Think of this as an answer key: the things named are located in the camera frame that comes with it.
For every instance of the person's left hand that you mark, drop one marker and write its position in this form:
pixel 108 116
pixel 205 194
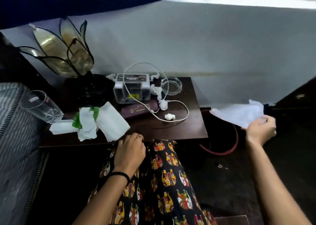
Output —
pixel 129 154

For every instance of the person's right hand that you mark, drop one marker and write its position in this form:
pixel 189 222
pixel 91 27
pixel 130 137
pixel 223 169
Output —
pixel 260 133

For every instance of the person's left fingers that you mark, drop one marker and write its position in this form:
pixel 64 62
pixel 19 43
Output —
pixel 132 138

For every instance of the person's right thumb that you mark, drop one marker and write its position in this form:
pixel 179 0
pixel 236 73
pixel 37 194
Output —
pixel 262 120

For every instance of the white cloth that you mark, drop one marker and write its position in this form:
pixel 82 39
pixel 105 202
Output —
pixel 240 114

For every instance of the person's right forearm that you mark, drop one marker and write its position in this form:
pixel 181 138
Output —
pixel 274 190

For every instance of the person's left forearm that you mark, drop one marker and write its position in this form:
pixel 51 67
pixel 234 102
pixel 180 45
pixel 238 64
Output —
pixel 103 200

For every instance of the folded white napkin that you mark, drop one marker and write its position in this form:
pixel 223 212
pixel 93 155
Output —
pixel 112 122

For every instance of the maroon case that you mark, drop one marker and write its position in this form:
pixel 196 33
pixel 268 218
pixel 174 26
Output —
pixel 139 109

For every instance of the dark wooden furniture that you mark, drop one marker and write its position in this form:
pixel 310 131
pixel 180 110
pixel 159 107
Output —
pixel 293 104

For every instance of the black wristband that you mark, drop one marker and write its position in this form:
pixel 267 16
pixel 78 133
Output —
pixel 121 174

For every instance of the dark wooden nightstand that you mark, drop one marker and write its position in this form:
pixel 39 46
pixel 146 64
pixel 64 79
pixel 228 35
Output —
pixel 172 126

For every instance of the crumpled white tissue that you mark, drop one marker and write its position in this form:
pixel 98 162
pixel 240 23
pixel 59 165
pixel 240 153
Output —
pixel 111 77
pixel 157 90
pixel 169 117
pixel 163 105
pixel 155 76

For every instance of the crumpled white and green napkin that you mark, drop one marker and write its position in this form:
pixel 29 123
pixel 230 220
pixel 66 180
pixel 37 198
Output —
pixel 86 123

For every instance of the white box device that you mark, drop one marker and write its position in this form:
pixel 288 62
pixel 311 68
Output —
pixel 133 88

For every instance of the black patterned dress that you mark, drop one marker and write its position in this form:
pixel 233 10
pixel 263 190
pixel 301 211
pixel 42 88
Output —
pixel 165 183

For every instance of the clear glass ashtray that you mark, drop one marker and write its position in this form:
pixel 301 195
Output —
pixel 172 84

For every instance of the flat white napkin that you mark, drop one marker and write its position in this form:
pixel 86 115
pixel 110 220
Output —
pixel 61 128

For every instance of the clear drinking glass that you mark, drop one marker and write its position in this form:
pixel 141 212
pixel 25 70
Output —
pixel 42 107

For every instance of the lotus shaped glass lamp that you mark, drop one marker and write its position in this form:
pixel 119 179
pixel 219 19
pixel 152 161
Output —
pixel 74 59

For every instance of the grey striped mattress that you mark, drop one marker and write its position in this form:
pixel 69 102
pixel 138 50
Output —
pixel 17 153

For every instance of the dark blue curtain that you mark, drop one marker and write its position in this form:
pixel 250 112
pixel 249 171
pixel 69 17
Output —
pixel 74 0

